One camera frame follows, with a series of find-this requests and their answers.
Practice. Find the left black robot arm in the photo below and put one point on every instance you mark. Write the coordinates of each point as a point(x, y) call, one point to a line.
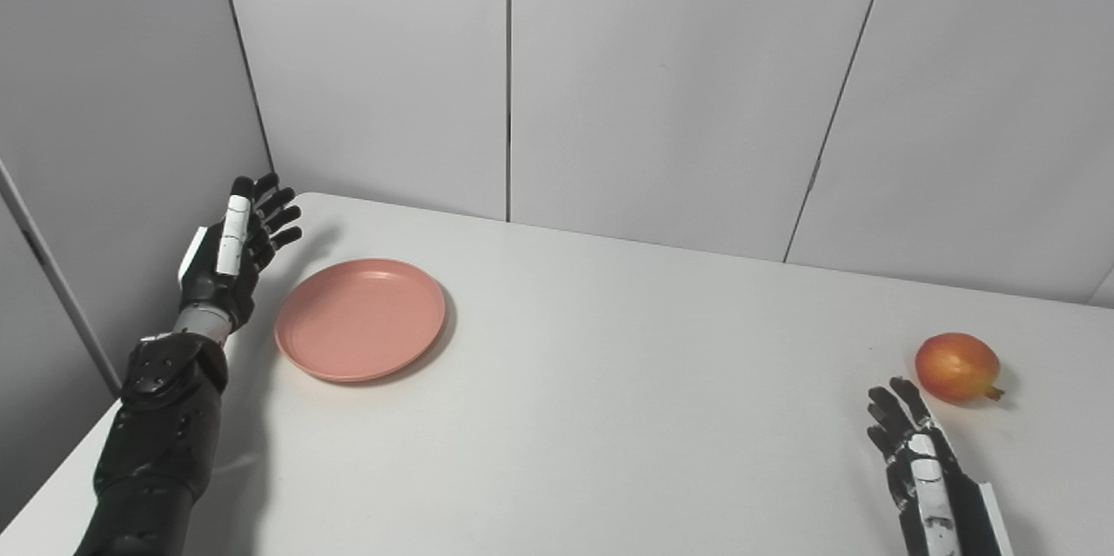
point(157, 443)

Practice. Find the pink round plate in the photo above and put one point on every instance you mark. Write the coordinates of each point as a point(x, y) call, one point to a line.
point(359, 319)

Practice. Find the red orange pomegranate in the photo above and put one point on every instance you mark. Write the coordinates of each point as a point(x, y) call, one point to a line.
point(956, 367)

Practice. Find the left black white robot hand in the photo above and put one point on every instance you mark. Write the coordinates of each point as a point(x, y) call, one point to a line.
point(228, 251)

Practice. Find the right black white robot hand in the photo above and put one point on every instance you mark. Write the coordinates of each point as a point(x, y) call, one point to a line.
point(931, 486)

